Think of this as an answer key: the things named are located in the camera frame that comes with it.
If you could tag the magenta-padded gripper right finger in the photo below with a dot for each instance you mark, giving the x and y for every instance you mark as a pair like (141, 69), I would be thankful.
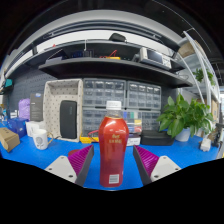
(161, 168)

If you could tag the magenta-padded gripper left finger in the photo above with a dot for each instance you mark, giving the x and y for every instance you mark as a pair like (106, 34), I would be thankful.
(65, 168)

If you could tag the red drink bottle white cap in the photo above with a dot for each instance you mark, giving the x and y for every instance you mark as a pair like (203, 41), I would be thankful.
(113, 146)

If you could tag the black case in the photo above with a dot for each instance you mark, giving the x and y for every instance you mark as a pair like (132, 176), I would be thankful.
(156, 138)

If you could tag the yellow multimeter red leads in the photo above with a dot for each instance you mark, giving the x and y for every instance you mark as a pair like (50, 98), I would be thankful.
(87, 139)

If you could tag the black box white label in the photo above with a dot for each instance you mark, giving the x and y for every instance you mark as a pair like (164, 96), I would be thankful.
(134, 140)

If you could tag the black pouch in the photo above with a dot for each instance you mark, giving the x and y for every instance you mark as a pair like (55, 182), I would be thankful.
(68, 120)

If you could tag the grey small-parts drawer cabinet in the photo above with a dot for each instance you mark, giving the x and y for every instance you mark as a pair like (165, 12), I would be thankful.
(104, 92)
(151, 120)
(144, 96)
(91, 120)

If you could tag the white adapter block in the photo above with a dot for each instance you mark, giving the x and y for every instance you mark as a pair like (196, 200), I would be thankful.
(205, 145)

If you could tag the clear organiser box colourful contents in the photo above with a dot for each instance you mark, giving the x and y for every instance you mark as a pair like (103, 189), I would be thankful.
(135, 123)

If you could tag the green potted plant white pot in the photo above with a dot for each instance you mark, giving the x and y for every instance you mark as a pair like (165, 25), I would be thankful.
(181, 116)

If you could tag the white polka-dot bin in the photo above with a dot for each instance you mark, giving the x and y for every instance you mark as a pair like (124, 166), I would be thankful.
(53, 106)

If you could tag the brown cardboard box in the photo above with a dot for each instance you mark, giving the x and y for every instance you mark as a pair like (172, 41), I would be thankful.
(8, 140)

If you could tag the blue box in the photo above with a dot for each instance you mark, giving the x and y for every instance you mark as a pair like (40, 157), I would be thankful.
(16, 126)

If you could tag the dark grey flat box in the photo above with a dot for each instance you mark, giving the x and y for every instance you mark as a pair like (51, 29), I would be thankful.
(36, 106)

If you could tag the purple plastic bag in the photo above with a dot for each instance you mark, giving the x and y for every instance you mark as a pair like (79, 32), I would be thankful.
(24, 108)

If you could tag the white shelf rack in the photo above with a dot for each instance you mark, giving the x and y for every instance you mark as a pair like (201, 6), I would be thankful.
(200, 74)

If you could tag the teal object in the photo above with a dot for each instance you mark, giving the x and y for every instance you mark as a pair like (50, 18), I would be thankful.
(8, 83)

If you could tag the black shelf unit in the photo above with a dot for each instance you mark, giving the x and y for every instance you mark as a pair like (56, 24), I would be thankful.
(116, 66)

